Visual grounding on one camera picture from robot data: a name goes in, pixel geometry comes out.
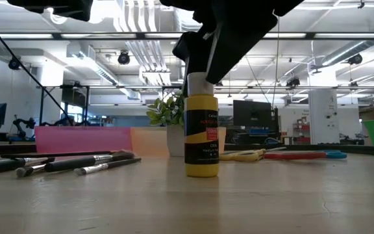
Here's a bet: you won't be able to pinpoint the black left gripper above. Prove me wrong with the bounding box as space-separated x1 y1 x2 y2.
6 0 94 22

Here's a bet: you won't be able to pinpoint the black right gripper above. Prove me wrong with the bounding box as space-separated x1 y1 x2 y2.
159 0 305 96

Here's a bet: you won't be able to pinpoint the yellow black paint bottle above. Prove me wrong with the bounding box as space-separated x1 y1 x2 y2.
184 71 220 178

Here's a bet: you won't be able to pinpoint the red scissors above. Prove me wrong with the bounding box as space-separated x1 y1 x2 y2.
263 150 328 161

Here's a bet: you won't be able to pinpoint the thin long black paintbrush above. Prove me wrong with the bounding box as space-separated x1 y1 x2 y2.
0 150 120 159

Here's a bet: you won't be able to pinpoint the black fan paintbrush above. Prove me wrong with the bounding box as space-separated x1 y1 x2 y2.
44 149 136 174

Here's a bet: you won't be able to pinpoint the black paintbrush silver ferrule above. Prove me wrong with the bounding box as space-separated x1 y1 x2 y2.
73 157 142 177
15 163 49 179

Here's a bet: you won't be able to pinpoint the black overhead crossbar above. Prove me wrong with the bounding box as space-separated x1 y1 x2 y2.
0 31 374 41

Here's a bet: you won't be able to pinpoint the black ceiling spotlight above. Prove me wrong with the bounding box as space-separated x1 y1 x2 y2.
348 53 364 66
117 50 132 66
7 56 23 71

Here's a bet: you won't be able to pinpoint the black diagonal strut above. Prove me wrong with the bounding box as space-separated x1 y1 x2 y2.
0 9 73 127

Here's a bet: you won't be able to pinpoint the black computer monitor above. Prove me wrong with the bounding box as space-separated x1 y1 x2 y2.
232 99 273 128

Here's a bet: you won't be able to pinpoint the green plant in white pot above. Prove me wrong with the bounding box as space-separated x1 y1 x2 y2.
145 92 186 158

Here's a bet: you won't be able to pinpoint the orange plastic tray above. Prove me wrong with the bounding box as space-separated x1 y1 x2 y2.
130 127 227 157

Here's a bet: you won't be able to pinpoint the pink plastic tray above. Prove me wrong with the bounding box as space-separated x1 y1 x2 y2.
33 126 132 154

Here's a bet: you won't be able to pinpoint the black aluminium table frame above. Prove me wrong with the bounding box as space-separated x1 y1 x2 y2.
0 142 374 158

